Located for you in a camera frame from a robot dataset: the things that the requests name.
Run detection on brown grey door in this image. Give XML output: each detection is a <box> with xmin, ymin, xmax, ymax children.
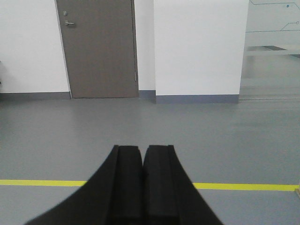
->
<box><xmin>57</xmin><ymin>0</ymin><xmax>138</xmax><ymax>98</ymax></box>

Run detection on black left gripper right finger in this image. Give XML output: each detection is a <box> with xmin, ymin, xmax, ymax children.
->
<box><xmin>143</xmin><ymin>145</ymin><xmax>222</xmax><ymax>225</ymax></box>

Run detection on white pillar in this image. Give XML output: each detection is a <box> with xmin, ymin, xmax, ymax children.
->
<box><xmin>154</xmin><ymin>0</ymin><xmax>248</xmax><ymax>104</ymax></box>

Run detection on yellow floor tape line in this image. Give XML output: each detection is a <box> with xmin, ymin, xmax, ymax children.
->
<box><xmin>0</xmin><ymin>179</ymin><xmax>300</xmax><ymax>191</ymax></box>

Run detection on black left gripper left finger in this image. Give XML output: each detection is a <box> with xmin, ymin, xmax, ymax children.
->
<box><xmin>27</xmin><ymin>145</ymin><xmax>143</xmax><ymax>225</ymax></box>

